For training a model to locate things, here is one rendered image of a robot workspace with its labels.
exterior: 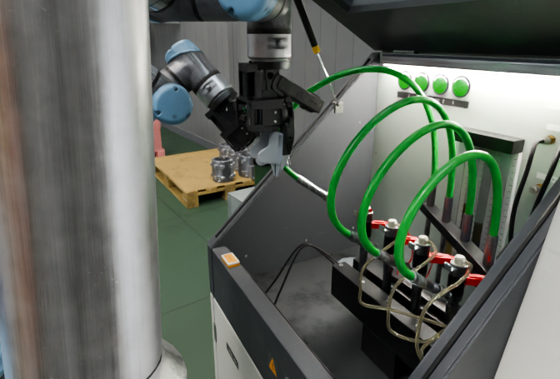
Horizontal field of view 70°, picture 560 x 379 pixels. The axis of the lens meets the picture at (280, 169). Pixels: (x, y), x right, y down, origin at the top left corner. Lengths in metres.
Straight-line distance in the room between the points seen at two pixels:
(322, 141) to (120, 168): 0.97
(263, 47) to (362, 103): 0.60
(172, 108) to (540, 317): 0.67
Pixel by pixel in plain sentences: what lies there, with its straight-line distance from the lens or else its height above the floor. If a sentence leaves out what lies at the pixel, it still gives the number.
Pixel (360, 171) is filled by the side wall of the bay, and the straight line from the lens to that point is 1.27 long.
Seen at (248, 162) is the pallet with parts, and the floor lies 0.32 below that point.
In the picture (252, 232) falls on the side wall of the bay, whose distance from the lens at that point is 1.14.
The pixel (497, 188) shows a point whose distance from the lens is 0.75.
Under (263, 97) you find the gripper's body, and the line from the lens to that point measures 0.70.
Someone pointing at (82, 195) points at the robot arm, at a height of 1.41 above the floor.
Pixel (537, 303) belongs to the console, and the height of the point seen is 1.13.
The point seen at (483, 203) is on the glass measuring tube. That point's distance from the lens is 1.01.
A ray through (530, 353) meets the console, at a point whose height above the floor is 1.06.
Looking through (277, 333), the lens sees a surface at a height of 0.95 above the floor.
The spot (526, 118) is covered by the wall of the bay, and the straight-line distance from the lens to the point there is 0.96.
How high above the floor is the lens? 1.48
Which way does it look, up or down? 18 degrees down
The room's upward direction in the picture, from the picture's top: straight up
